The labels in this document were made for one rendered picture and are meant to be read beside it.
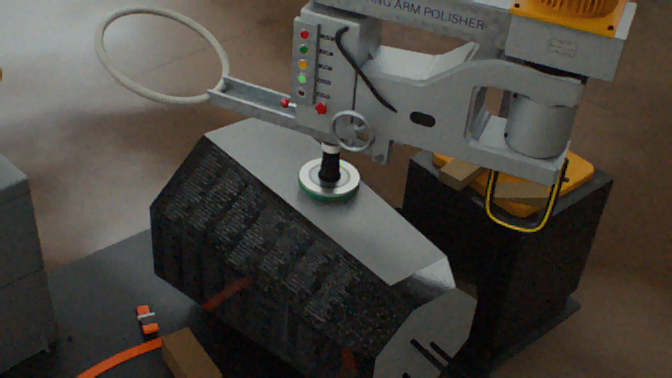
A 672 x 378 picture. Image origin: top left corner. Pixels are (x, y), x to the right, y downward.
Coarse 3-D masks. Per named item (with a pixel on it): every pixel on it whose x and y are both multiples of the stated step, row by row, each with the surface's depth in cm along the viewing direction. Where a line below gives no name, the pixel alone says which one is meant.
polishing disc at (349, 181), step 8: (312, 160) 307; (320, 160) 308; (304, 168) 303; (312, 168) 303; (344, 168) 305; (352, 168) 305; (304, 176) 299; (312, 176) 300; (344, 176) 301; (352, 176) 301; (304, 184) 296; (312, 184) 296; (320, 184) 296; (328, 184) 297; (336, 184) 297; (344, 184) 297; (352, 184) 298; (320, 192) 293; (328, 192) 293; (336, 192) 293; (344, 192) 294
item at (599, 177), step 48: (432, 192) 342; (576, 192) 335; (480, 240) 332; (528, 240) 318; (576, 240) 351; (480, 288) 341; (528, 288) 343; (576, 288) 381; (480, 336) 352; (528, 336) 370
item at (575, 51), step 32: (320, 0) 251; (352, 0) 246; (384, 0) 242; (416, 0) 238; (448, 0) 235; (480, 0) 233; (512, 0) 235; (448, 32) 240; (480, 32) 236; (512, 32) 231; (544, 32) 227; (576, 32) 224; (544, 64) 232; (576, 64) 229; (608, 64) 225
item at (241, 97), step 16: (224, 80) 302; (224, 96) 292; (240, 96) 300; (256, 96) 300; (272, 96) 298; (288, 96) 295; (240, 112) 293; (256, 112) 290; (272, 112) 287; (288, 112) 295; (288, 128) 288; (304, 128) 286; (400, 144) 287
